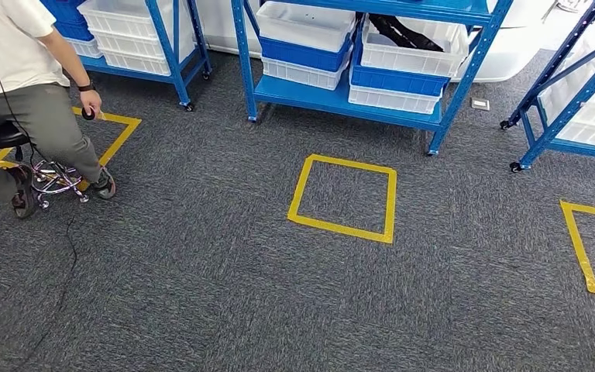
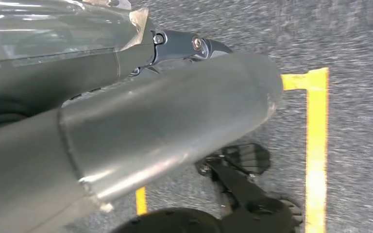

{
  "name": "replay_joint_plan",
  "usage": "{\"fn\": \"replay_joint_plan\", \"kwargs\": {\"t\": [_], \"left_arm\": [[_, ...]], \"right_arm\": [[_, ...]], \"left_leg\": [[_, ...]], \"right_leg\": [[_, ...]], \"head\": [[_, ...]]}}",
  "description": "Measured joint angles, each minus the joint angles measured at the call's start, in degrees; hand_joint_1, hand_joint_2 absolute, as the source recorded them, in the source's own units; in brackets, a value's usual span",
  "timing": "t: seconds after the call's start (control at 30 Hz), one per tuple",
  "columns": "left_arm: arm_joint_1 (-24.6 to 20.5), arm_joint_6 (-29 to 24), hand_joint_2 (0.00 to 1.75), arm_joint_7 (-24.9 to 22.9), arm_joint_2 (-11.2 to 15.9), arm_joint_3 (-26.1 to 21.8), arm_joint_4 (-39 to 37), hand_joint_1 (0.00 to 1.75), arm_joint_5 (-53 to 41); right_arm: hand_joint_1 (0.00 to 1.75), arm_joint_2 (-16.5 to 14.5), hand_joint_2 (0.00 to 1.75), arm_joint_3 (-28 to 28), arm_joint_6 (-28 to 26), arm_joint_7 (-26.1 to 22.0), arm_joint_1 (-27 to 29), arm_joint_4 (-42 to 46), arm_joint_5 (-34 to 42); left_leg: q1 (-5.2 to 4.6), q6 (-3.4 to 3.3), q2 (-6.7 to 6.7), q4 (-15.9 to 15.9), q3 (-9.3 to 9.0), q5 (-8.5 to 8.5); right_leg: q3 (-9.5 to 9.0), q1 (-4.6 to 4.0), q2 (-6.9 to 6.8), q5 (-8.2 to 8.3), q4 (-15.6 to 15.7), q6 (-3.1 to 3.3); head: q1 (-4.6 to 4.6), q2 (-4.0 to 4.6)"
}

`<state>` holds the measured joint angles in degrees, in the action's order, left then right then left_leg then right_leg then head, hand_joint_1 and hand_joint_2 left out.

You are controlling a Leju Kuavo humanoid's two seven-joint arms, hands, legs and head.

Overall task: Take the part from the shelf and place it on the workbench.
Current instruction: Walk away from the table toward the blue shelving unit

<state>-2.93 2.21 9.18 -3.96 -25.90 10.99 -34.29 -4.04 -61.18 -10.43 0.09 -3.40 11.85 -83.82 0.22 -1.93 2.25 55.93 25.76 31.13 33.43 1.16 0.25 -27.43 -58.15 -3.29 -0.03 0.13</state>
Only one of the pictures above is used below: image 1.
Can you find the silver floor socket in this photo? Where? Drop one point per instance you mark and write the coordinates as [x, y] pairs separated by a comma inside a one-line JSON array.
[[480, 104]]

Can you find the black parts in bin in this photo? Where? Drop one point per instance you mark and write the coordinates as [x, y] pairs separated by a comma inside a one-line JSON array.
[[400, 33]]

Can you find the person's left hand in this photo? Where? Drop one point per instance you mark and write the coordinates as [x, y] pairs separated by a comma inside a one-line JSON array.
[[92, 102]]

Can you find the black swivel stool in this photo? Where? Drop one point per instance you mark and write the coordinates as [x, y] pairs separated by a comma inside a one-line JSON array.
[[2, 136]]

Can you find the black handheld remote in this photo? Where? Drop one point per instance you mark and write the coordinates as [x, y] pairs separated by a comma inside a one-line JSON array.
[[88, 114]]

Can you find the blue metal shelf rack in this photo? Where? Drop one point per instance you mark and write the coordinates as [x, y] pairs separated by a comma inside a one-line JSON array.
[[170, 59], [569, 109], [328, 100]]

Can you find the person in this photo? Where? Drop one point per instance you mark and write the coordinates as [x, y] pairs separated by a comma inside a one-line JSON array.
[[20, 113]]

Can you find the white car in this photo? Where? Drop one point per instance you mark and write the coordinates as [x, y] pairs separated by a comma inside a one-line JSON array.
[[508, 46]]

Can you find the black wristband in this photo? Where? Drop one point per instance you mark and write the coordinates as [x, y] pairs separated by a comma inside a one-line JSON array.
[[86, 87]]

